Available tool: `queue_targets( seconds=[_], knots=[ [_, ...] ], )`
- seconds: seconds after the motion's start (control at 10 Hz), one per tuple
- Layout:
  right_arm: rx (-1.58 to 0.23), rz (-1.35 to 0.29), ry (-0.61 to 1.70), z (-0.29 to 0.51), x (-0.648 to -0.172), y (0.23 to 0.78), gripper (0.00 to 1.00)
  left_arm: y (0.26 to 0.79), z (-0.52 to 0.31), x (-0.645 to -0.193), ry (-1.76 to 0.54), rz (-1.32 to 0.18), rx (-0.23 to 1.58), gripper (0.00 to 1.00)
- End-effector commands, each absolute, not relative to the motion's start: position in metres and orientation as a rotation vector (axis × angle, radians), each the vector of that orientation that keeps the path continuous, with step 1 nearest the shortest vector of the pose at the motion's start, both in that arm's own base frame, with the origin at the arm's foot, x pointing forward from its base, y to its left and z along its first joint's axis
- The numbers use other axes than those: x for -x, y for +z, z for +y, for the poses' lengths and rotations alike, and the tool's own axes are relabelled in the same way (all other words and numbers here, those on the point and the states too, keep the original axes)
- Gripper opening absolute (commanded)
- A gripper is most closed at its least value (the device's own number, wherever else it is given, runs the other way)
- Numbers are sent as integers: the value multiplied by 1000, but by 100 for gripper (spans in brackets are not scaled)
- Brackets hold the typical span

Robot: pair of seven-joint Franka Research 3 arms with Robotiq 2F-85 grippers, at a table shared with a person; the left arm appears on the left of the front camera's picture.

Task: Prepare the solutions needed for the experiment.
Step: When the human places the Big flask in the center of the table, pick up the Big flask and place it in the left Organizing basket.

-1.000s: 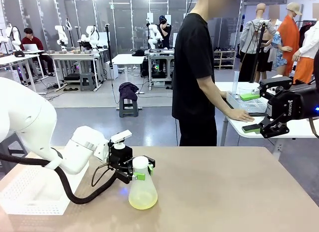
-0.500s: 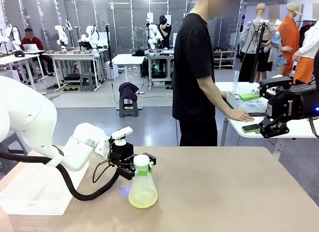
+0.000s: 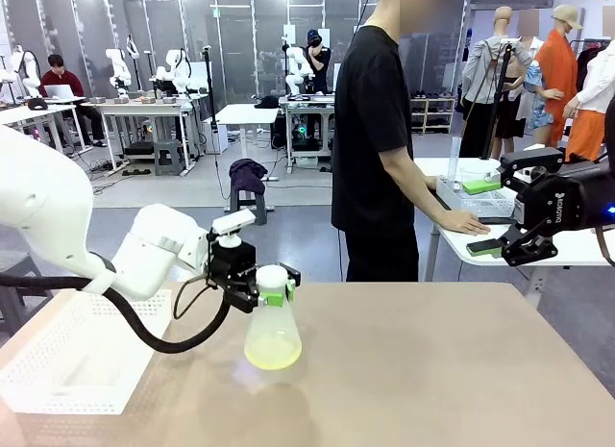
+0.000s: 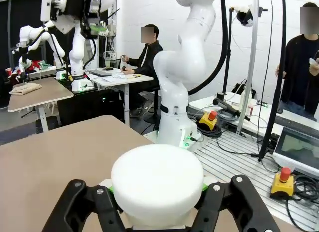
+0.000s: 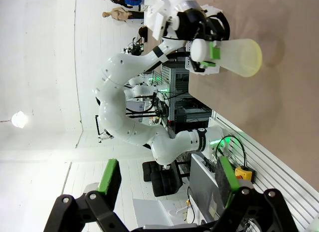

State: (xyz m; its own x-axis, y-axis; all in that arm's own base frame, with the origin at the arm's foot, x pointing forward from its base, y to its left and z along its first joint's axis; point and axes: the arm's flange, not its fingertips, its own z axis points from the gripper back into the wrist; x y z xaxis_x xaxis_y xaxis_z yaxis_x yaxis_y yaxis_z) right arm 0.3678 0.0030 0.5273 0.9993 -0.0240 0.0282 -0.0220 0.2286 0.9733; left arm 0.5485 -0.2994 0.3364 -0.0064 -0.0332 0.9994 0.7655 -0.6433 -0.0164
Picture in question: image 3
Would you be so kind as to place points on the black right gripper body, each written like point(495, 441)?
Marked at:
point(567, 202)

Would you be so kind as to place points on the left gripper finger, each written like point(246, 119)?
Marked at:
point(276, 299)
point(293, 276)

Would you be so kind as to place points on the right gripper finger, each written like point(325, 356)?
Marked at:
point(528, 163)
point(528, 247)

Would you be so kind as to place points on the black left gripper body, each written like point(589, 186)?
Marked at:
point(233, 269)

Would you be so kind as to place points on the translucent plastic conical flask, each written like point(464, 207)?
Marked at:
point(274, 341)

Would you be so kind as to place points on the clear graduated cylinder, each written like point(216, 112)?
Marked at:
point(455, 163)

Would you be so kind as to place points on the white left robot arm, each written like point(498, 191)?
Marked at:
point(48, 216)

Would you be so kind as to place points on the person's right forearm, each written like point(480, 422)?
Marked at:
point(418, 192)

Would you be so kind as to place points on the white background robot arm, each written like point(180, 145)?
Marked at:
point(117, 67)
point(180, 74)
point(294, 77)
point(30, 72)

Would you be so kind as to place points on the person's right hand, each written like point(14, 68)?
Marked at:
point(463, 222)

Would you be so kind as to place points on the grey plastic stool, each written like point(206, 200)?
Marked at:
point(247, 218)

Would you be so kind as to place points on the mannequin in orange trousers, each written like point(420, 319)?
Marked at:
point(588, 130)

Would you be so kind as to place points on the black tripod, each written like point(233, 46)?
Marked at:
point(498, 91)

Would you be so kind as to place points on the mannequin in blue floral dress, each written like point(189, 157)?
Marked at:
point(534, 79)

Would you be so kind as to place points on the mannequin in orange jacket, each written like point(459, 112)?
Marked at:
point(557, 72)

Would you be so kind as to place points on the dark purple clothing pile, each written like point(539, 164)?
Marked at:
point(247, 173)

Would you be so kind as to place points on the mannequin in grey shirt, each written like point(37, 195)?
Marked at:
point(485, 67)

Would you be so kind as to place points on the white shoe rack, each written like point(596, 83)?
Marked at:
point(432, 115)

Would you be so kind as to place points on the grey step stool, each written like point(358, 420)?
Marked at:
point(169, 156)

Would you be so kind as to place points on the white desk with black hat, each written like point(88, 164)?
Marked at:
point(245, 114)

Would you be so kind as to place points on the person in black t-shirt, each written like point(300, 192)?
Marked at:
point(370, 130)

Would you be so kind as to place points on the black hat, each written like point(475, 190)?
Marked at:
point(266, 102)

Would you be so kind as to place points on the white desk with robots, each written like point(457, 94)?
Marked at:
point(139, 108)

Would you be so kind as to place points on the person in black cap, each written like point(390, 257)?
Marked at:
point(318, 57)

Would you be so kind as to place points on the silver laptop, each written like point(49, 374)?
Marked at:
point(60, 91)

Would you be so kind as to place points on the seated person in red sweater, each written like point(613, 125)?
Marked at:
point(62, 81)

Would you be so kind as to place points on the black cap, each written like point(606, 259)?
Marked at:
point(37, 104)

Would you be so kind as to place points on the white desk with laptop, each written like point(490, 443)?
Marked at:
point(29, 113)

